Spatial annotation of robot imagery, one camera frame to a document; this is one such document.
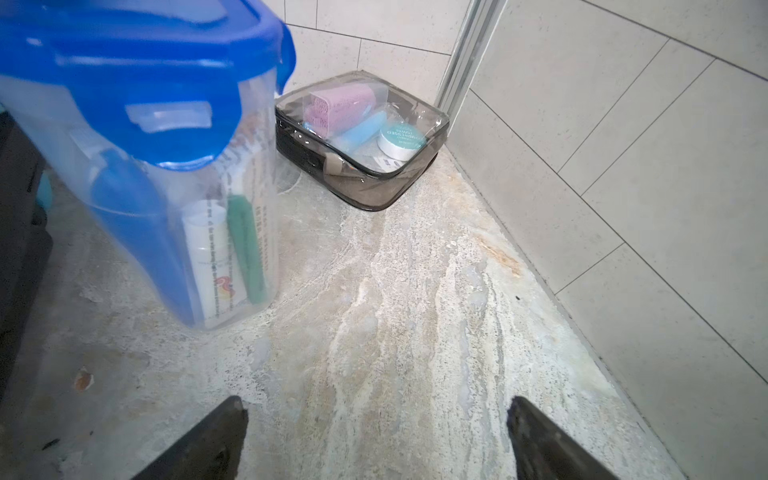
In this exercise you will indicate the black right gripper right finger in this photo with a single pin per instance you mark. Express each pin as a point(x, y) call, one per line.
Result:
point(544, 451)

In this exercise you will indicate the pink mesh sponge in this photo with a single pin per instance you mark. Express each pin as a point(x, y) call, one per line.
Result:
point(330, 111)

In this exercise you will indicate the blue suitcase black lining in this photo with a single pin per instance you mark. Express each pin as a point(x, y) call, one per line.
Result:
point(25, 243)

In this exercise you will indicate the teal compressed towel puck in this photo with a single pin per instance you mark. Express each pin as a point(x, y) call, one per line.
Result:
point(400, 141)

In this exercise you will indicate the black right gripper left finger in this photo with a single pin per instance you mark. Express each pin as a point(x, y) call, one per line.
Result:
point(210, 450)

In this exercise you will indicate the green tube in container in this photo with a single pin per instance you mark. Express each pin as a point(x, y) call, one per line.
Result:
point(243, 232)

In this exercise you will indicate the light blue toothbrush case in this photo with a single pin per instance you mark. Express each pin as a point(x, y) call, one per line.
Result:
point(351, 140)

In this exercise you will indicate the white tube in container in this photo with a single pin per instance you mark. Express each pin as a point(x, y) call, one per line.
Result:
point(215, 267)

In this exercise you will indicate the aluminium corner post right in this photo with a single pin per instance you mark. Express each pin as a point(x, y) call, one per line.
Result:
point(476, 31)

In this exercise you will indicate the clear toiletry bag black trim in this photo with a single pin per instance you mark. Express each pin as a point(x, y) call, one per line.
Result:
point(368, 179)

